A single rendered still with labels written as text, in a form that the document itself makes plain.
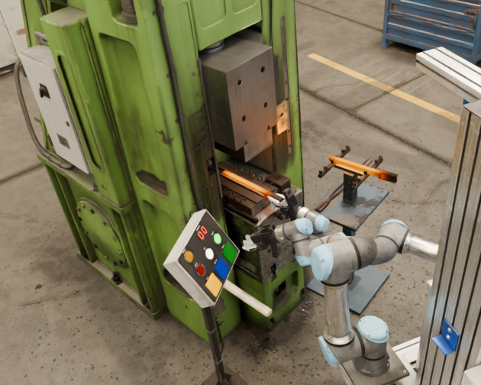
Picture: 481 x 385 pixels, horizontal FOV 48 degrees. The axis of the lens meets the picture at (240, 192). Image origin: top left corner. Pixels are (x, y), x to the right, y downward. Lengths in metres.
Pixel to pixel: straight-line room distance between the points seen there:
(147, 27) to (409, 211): 2.71
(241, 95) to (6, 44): 5.44
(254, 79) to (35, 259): 2.55
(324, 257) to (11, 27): 6.21
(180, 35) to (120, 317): 2.08
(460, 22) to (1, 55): 5.39
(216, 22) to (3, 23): 5.29
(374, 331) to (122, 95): 1.54
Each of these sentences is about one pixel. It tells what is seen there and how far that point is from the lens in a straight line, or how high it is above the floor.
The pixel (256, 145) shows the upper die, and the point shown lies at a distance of 2.61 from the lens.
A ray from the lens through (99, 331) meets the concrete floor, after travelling 3.71.
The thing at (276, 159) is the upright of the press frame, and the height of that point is 1.02.
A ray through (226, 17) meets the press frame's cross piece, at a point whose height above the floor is 1.91.
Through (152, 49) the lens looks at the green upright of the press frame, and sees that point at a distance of 2.21.
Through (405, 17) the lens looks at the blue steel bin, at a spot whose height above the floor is 0.41.
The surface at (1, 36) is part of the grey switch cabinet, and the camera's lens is 7.53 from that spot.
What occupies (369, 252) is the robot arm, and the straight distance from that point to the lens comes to 1.88.
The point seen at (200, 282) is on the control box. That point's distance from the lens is 2.32.
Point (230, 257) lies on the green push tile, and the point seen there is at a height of 1.00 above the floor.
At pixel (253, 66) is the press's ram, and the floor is 1.72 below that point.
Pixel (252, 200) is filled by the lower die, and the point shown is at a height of 0.99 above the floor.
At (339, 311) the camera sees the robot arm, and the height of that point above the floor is 1.21.
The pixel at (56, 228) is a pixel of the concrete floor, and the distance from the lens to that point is 4.61.
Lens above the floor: 2.76
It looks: 38 degrees down
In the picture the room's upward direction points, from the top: 8 degrees counter-clockwise
